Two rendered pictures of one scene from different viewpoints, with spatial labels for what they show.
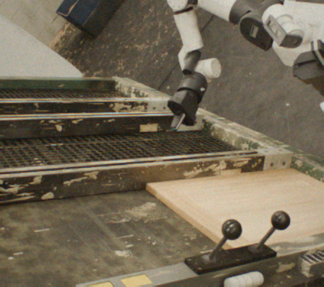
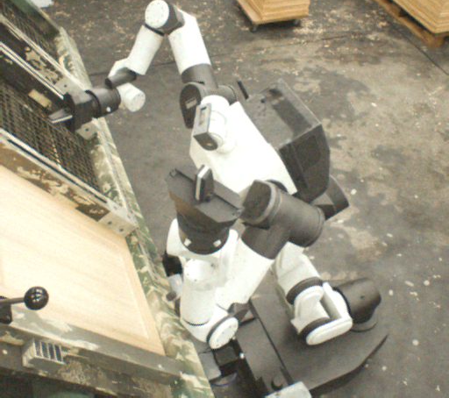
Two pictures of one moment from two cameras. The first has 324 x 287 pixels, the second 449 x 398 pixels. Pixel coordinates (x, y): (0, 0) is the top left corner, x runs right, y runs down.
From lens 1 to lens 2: 0.23 m
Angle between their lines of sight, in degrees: 16
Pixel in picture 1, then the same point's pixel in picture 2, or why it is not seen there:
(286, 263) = (14, 337)
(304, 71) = (177, 184)
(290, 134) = (163, 202)
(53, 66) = not seen: outside the picture
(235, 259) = not seen: outside the picture
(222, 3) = (188, 55)
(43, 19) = not seen: outside the picture
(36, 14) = not seen: outside the picture
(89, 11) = not seen: outside the picture
